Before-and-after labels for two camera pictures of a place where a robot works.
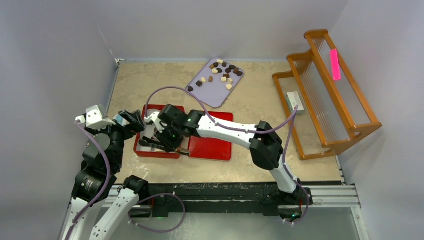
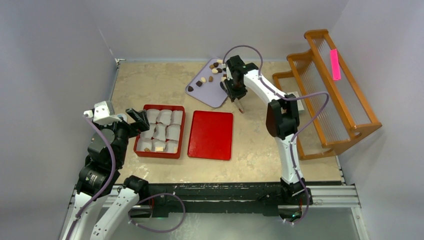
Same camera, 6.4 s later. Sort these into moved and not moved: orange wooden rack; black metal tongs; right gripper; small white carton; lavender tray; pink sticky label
Moved: black metal tongs; right gripper
Not moved: orange wooden rack; pink sticky label; small white carton; lavender tray
